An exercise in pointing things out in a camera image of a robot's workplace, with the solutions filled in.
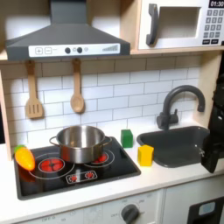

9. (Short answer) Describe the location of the steel pot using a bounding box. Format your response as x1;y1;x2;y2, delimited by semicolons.
48;125;113;165

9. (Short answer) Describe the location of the dark grey sink basin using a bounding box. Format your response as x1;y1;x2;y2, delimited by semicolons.
136;125;211;169

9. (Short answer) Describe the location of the black stove top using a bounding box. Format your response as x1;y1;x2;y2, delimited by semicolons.
13;136;142;201

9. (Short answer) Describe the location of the white toy microwave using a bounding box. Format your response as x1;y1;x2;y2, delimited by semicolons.
137;0;224;51

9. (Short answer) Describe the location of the orange toy carrot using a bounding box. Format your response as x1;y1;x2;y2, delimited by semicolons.
13;144;37;172

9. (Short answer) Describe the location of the grey oven knob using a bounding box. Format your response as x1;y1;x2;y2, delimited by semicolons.
120;204;140;224

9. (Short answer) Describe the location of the wooden spoon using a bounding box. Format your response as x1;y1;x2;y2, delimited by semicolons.
70;58;86;114

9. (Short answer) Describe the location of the grey range hood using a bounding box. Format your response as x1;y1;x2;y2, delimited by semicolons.
4;0;131;61

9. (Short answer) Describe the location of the yellow block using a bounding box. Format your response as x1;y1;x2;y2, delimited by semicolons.
137;144;155;167

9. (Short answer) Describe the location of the wooden slotted spatula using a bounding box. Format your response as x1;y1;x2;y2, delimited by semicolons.
24;60;46;120

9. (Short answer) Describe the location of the green block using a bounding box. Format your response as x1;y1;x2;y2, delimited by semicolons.
120;129;134;149

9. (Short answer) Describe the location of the dark grey tap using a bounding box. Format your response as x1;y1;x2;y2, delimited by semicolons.
156;85;207;131

